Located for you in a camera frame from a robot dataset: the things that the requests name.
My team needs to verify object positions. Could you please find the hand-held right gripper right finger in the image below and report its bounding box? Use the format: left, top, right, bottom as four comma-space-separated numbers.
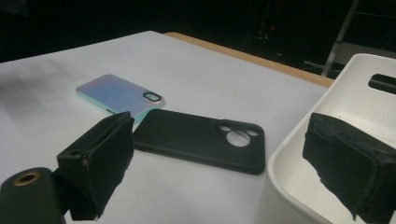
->
302, 112, 396, 224

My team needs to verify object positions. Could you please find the white table cover sheet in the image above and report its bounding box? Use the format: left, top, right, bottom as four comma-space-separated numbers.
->
0, 30, 330, 224

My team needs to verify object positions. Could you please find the iridescent phone case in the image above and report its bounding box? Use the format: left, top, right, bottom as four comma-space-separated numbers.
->
76, 74, 166, 124

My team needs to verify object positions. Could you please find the white plastic bin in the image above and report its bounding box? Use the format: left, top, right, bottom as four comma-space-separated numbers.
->
261, 53, 396, 224

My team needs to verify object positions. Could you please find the black phone case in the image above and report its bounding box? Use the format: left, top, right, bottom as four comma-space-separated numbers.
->
133, 108, 266, 175

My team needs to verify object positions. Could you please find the white metal stand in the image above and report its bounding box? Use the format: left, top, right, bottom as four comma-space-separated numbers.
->
321, 0, 396, 77

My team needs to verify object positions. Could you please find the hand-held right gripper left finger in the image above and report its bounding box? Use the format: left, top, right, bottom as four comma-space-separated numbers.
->
56, 111, 135, 221

